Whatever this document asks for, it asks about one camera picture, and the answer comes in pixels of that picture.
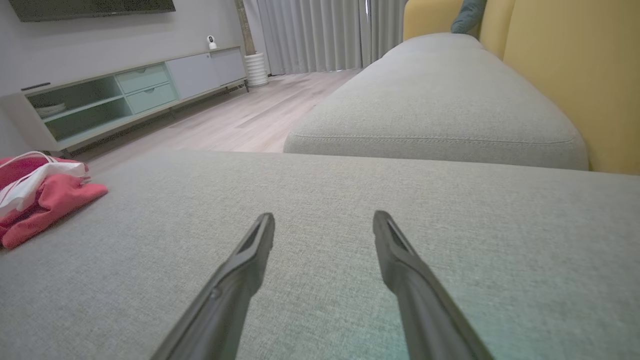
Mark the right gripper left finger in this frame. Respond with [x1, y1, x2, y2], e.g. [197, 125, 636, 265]
[149, 212, 276, 360]

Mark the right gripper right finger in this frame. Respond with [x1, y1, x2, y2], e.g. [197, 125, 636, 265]
[372, 209, 496, 360]

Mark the red jersey with white sleeves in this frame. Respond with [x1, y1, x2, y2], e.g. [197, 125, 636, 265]
[0, 150, 109, 250]

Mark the large grey sofa seat cushion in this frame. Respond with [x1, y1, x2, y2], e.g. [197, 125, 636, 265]
[0, 149, 640, 360]

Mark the pale green cabinet drawer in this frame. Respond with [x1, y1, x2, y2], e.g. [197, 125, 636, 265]
[115, 63, 171, 95]
[124, 82, 179, 115]

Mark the grey cabinet door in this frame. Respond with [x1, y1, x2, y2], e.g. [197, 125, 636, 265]
[165, 53, 217, 100]
[209, 47, 247, 87]

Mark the white ribbed plant pot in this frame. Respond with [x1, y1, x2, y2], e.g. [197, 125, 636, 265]
[243, 51, 270, 88]

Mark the white bowl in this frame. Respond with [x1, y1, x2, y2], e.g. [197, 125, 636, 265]
[34, 102, 67, 119]

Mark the long low TV cabinet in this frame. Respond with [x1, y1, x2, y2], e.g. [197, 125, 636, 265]
[0, 46, 250, 156]

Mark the yellow sofa backrest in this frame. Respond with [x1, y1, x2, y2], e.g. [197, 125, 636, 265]
[479, 0, 640, 176]
[402, 0, 465, 42]

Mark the brown plant trunk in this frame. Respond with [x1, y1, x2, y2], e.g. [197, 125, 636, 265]
[234, 0, 257, 56]

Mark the grey pleated curtain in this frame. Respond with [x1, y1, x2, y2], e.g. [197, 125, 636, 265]
[368, 0, 410, 63]
[255, 0, 371, 76]

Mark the teal throw pillow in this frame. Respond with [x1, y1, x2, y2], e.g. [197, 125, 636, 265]
[450, 0, 488, 35]

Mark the black wall television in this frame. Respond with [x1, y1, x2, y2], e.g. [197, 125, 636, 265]
[7, 0, 177, 23]

